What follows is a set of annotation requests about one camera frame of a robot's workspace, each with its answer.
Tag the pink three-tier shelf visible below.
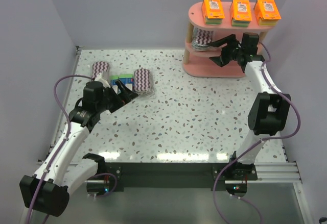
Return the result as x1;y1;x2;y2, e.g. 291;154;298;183
182;2;273;78

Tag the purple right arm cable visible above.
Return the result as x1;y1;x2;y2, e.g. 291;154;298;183
237;42;301;163

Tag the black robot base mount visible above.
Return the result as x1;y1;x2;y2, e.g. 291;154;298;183
106;162;258;192

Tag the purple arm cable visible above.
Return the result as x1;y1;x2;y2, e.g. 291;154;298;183
25;74;94;224
237;42;301;163

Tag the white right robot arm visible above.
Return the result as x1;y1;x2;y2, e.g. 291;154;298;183
208;33;291;180

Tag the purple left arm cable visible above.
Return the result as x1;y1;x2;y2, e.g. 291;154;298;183
25;74;94;224

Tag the orange green Sponge Daddy box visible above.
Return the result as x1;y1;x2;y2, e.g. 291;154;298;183
201;0;225;25

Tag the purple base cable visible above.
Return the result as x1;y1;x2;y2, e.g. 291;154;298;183
86;173;119;198
212;162;264;224

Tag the blue green sponge pack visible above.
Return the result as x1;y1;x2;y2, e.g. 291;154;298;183
118;73;134;91
110;75;119;94

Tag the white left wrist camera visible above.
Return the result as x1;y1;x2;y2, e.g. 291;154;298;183
94;72;111;88

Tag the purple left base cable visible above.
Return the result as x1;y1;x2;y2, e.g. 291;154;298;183
86;173;119;198

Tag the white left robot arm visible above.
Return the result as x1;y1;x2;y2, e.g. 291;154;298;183
19;80;138;223

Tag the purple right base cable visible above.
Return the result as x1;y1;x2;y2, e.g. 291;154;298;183
212;162;264;224

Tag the purple striped sponge pack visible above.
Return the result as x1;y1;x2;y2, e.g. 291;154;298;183
192;28;214;52
91;61;110;79
134;68;155;99

